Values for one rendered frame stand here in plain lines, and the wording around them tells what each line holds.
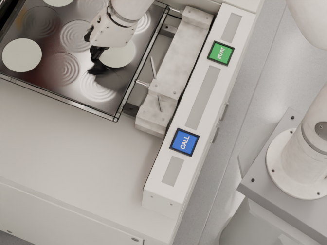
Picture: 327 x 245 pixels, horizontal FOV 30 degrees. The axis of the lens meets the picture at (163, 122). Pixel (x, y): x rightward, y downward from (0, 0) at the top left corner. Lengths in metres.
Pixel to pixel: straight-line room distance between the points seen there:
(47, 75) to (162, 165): 0.39
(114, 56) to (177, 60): 0.16
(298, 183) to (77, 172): 0.54
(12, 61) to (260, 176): 0.68
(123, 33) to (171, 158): 0.32
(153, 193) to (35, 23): 0.57
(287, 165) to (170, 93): 0.34
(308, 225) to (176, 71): 0.51
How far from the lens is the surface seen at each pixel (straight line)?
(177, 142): 1.41
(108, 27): 1.45
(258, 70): 2.66
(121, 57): 1.58
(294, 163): 1.45
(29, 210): 1.76
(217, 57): 1.53
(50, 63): 1.58
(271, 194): 1.50
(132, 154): 1.55
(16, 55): 1.60
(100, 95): 1.53
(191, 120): 1.45
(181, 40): 1.64
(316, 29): 1.10
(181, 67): 1.60
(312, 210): 1.51
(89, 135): 1.57
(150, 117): 1.49
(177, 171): 1.39
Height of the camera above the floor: 2.26
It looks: 65 degrees down
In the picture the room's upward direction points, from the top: 9 degrees clockwise
